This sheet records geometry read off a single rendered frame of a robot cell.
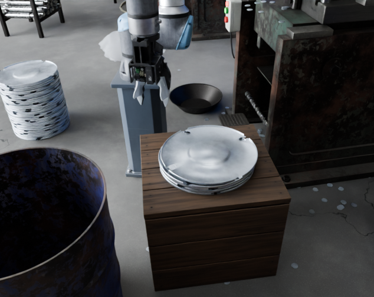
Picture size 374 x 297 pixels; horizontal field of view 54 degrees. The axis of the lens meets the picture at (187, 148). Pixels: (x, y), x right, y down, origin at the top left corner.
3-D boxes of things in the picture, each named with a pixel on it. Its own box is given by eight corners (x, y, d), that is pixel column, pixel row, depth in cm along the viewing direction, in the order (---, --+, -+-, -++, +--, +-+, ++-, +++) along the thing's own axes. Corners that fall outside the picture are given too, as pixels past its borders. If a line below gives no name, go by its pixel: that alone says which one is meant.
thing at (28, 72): (34, 89, 166) (33, 88, 166) (-18, 82, 173) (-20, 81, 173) (68, 63, 188) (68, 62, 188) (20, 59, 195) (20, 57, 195)
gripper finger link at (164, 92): (160, 115, 100) (148, 84, 95) (165, 104, 104) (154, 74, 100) (171, 113, 99) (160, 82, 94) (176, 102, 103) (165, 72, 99)
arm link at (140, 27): (133, 9, 91) (164, 10, 90) (134, 27, 94) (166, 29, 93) (122, 19, 86) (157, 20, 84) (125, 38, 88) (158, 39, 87)
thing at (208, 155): (278, 161, 107) (278, 159, 106) (193, 200, 95) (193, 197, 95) (220, 118, 127) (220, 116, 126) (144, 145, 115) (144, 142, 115)
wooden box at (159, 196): (154, 291, 116) (143, 215, 96) (148, 206, 147) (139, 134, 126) (276, 275, 120) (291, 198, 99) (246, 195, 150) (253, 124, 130)
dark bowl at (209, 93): (173, 122, 197) (173, 111, 193) (166, 96, 221) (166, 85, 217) (227, 116, 201) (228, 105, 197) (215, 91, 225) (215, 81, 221)
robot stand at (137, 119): (125, 176, 162) (110, 83, 136) (134, 151, 177) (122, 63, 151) (166, 178, 160) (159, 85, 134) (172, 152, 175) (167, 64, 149)
